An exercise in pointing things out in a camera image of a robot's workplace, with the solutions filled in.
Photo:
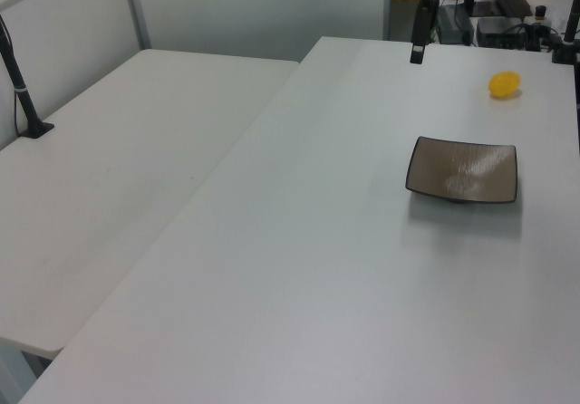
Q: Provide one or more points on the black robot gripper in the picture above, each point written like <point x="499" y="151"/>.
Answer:
<point x="423" y="23"/>

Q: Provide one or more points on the brown square ceramic plate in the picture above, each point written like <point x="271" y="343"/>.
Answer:
<point x="462" y="170"/>

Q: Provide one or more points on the grey electronics box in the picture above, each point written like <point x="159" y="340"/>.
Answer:
<point x="453" y="25"/>

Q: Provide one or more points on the black controller box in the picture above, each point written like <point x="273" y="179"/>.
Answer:
<point x="498" y="30"/>

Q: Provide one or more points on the black camera stand pole with clamp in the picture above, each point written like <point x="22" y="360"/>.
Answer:
<point x="566" y="46"/>

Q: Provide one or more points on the grey metal partition post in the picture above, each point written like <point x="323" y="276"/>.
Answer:
<point x="137" y="10"/>

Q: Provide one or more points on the black camera stand pole, white band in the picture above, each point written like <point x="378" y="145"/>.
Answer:
<point x="18" y="87"/>

